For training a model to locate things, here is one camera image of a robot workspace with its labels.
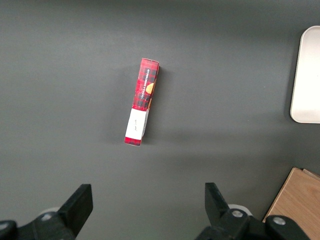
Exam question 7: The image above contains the wooden drawer cabinet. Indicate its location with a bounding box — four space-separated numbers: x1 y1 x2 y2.
261 166 320 240

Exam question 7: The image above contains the red plaid cookie box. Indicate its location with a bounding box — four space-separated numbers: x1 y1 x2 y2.
122 57 160 147

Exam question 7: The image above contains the beige plastic tray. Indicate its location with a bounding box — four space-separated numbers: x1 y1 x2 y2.
289 25 320 124

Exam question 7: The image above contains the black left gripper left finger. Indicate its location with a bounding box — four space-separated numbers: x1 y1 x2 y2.
0 183 94 240

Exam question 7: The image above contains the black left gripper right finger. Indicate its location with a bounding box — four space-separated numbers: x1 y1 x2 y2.
194 182 311 240

